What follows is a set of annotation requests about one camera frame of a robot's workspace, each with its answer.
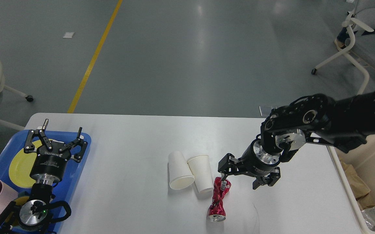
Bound person foot behind chair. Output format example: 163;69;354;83
333;28;350;50

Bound beige plastic bin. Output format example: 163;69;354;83
327;135;375;234

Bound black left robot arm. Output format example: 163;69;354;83
0;119;89;234

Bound crushed red soda can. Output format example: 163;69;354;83
207;176;232;222

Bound white paper cup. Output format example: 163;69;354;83
168;151;195;190
187;154;214;194

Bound yellow plastic plate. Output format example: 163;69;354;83
8;148;37;189

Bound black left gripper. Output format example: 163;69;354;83
24;119;89;183

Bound white office chair right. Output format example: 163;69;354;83
311;0;375;95

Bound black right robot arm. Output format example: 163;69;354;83
218;91;375;190

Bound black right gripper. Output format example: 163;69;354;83
218;140;281;190

